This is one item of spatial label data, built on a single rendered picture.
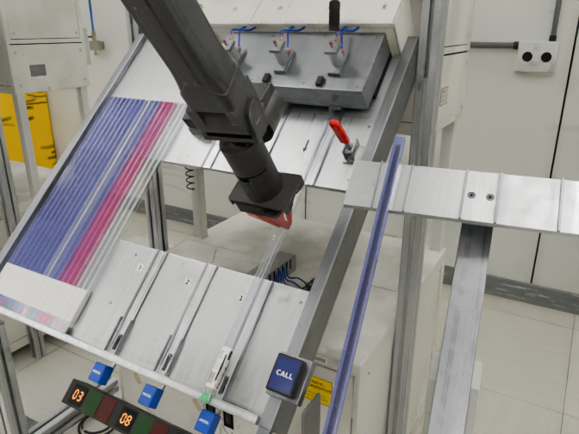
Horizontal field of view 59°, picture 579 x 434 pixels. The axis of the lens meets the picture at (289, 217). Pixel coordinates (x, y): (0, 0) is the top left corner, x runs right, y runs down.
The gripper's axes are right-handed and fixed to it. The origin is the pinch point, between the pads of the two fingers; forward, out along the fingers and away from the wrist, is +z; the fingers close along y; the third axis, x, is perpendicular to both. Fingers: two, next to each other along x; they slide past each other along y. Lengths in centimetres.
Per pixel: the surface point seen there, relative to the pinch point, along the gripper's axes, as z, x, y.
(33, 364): 91, 31, 130
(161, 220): 37, -14, 60
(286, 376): 0.3, 22.9, -11.0
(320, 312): 4.3, 11.4, -10.2
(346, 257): 5.1, 1.0, -10.3
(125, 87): -2, -26, 55
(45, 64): 19, -57, 134
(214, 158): 0.4, -11.1, 20.8
